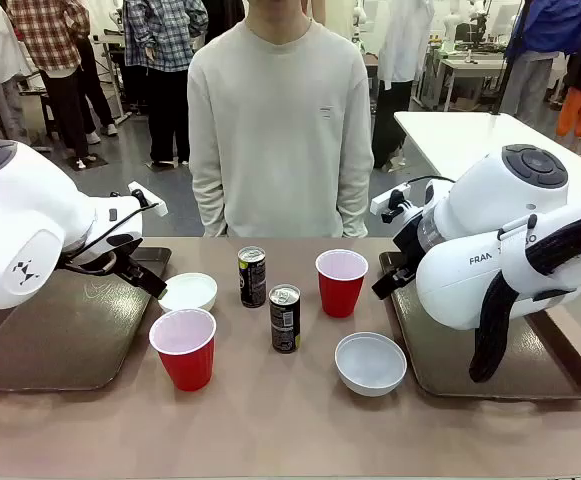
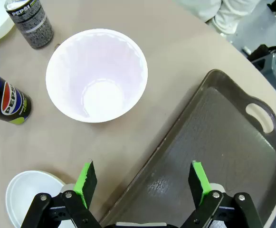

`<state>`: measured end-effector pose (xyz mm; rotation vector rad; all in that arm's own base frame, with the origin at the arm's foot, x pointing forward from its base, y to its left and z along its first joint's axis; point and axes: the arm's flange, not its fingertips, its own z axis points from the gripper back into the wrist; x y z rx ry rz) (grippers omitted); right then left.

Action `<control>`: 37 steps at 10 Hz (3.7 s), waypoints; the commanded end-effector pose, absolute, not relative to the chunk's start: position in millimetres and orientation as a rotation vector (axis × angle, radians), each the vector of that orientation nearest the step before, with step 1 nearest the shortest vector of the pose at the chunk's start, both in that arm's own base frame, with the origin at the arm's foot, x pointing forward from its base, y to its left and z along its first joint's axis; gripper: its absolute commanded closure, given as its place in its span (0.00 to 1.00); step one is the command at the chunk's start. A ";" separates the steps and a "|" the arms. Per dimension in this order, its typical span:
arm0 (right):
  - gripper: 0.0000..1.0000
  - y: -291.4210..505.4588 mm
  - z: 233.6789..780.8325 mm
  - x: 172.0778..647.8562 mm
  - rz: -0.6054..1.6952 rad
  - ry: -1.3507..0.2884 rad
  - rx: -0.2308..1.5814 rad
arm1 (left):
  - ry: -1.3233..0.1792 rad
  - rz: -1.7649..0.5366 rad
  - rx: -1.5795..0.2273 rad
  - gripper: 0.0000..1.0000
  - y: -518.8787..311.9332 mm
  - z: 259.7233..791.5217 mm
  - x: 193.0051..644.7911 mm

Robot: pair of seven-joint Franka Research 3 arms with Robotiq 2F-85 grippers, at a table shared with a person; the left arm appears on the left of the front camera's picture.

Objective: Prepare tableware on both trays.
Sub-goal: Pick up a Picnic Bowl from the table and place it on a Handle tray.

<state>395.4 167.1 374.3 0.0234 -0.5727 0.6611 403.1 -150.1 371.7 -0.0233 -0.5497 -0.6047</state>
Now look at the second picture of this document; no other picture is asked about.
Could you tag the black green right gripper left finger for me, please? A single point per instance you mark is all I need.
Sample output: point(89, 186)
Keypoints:
point(88, 183)

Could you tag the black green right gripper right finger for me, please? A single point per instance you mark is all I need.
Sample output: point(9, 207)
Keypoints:
point(199, 183)

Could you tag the red plastic cup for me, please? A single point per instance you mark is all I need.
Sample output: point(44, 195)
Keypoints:
point(97, 71)

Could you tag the black lime Pepsi can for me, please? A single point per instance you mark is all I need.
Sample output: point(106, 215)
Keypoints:
point(9, 99)

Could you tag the black grey patterned Pepsi can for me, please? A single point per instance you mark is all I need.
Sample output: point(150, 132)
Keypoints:
point(33, 26)

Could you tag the brown plastic serving tray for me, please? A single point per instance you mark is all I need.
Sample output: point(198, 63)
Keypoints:
point(223, 142)

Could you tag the grey metal equipment base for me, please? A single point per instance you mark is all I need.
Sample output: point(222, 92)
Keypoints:
point(275, 66)

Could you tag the person in light sweatshirt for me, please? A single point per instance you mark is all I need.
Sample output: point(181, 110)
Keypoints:
point(223, 14)

